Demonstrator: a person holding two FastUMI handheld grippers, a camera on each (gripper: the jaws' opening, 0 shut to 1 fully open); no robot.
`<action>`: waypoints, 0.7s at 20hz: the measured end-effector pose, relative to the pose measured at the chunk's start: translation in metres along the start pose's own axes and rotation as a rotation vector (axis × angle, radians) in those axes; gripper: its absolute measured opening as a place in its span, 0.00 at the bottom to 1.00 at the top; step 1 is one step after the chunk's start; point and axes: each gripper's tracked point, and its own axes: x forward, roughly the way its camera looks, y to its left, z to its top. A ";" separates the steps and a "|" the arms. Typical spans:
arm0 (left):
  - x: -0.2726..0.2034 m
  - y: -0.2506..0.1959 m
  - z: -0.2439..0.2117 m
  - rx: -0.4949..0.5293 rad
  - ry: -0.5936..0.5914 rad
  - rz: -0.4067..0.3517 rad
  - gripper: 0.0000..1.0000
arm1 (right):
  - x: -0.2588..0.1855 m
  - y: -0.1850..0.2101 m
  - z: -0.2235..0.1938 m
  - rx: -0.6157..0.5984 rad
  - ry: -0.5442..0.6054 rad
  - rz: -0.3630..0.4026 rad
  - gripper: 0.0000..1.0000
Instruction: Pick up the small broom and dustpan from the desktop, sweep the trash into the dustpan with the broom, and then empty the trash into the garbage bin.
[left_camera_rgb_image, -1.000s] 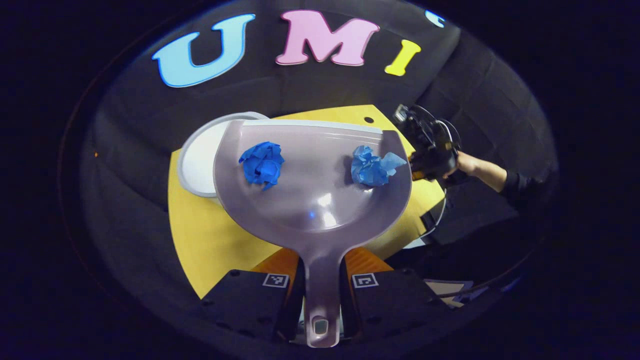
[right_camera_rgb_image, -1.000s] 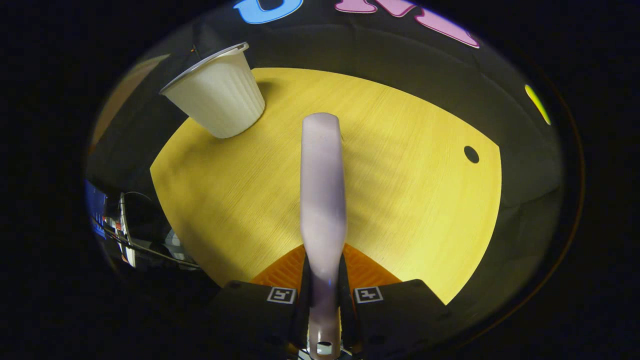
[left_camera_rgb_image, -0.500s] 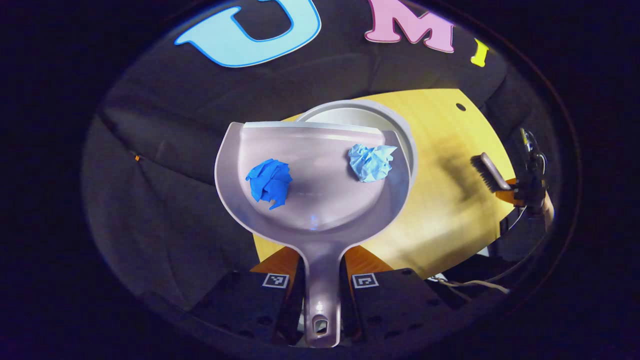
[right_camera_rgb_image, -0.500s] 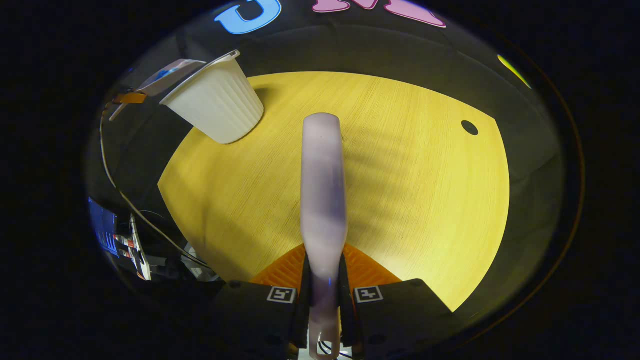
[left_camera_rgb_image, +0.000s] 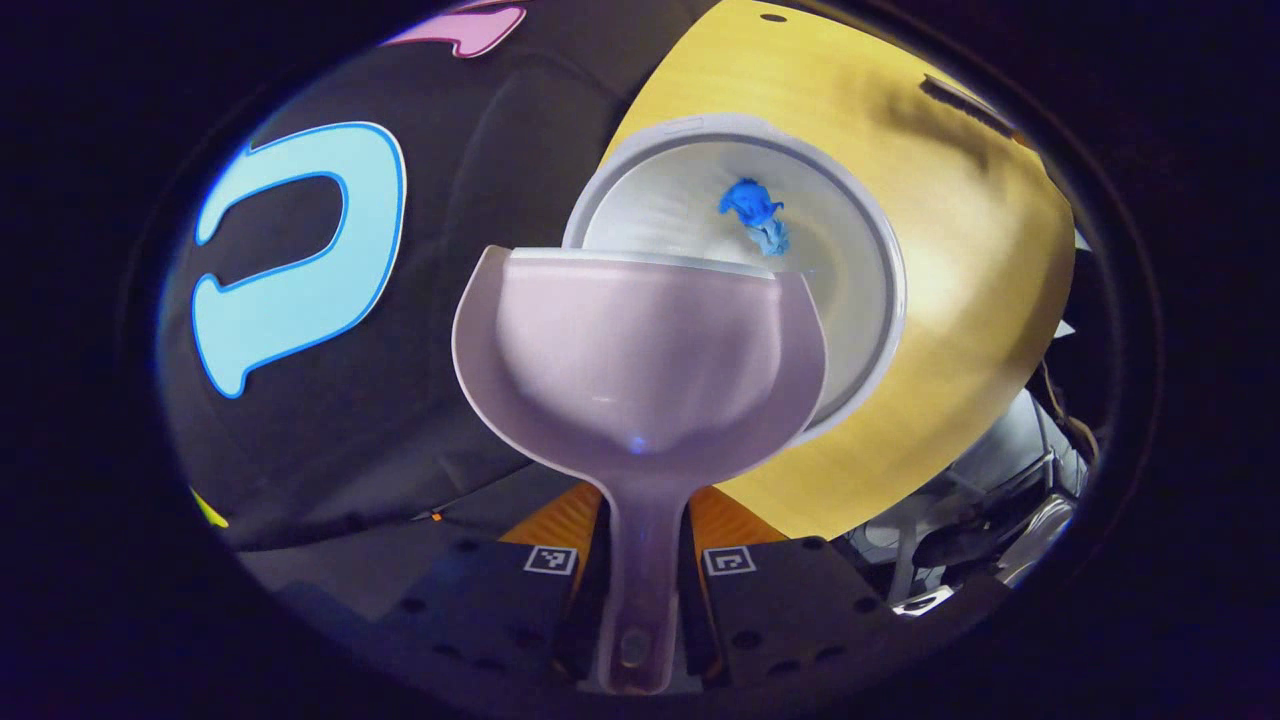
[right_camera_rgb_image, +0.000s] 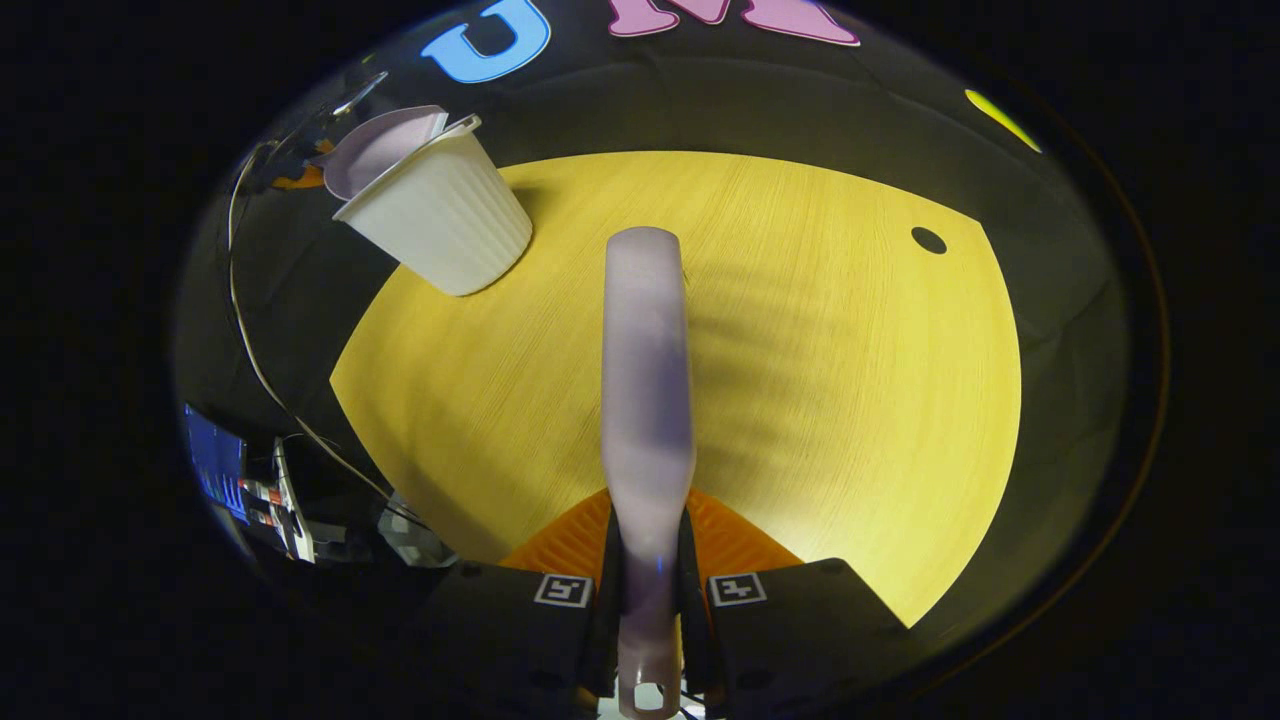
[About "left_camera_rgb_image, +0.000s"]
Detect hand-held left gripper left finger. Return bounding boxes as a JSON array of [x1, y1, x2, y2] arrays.
[[330, 483, 611, 696]]

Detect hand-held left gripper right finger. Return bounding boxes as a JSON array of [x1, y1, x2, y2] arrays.
[[680, 485, 1006, 693]]

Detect white ribbed garbage bin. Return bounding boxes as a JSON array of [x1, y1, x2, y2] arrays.
[[562, 112, 908, 446]]

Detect blue paper trash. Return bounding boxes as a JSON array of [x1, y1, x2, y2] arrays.
[[718, 178, 791, 257]]

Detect lilac plastic dustpan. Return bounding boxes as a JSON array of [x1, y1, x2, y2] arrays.
[[452, 245, 829, 696]]

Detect yellow wooden desktop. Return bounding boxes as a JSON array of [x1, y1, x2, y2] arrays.
[[600, 0, 1079, 541]]

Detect shiny metal frame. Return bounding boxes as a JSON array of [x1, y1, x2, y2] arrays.
[[985, 490, 1079, 591]]

